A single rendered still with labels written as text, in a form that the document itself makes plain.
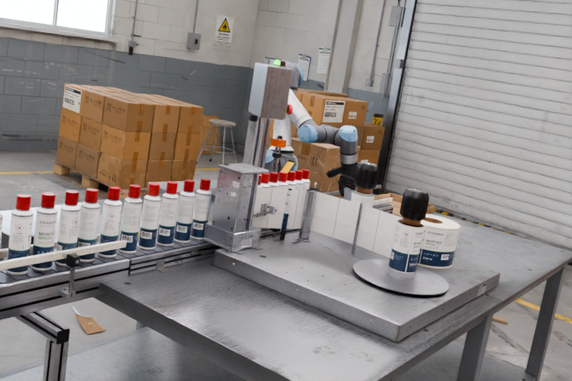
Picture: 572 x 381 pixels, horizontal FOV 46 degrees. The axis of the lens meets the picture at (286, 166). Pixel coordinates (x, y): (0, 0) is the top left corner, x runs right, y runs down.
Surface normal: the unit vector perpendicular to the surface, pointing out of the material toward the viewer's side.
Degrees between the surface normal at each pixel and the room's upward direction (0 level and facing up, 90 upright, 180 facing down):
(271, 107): 90
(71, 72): 90
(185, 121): 90
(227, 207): 90
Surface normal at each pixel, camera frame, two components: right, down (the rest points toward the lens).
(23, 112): 0.69, 0.23
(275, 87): 0.31, 0.22
